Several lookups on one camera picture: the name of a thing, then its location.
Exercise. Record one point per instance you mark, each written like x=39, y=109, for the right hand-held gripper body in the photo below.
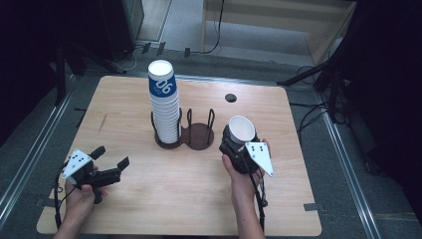
x=260, y=156

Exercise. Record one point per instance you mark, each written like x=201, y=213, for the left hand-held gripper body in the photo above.
x=77, y=163

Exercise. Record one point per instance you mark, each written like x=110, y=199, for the blue-banded paper cup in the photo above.
x=241, y=127

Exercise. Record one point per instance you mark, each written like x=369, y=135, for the dark brown cup holder rack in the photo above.
x=199, y=136

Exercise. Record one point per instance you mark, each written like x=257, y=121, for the stack of white paper cups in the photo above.
x=164, y=113

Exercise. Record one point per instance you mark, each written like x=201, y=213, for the person's right hand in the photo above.
x=242, y=186

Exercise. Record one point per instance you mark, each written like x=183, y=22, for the person's left hand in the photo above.
x=79, y=202

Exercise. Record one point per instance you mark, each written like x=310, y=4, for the black round table grommet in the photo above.
x=230, y=98

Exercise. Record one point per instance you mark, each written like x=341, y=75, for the black metal stand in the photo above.
x=325, y=71

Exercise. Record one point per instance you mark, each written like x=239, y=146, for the dark curtain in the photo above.
x=391, y=99
x=26, y=59

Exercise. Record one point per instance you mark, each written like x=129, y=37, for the black cabinet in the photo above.
x=119, y=26

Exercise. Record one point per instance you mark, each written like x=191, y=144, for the metal floor rail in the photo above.
x=348, y=172
x=30, y=159

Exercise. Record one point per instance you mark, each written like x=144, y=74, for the black upright stand post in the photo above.
x=60, y=76

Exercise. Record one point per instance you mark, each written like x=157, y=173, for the light wooden frame furniture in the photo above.
x=265, y=20

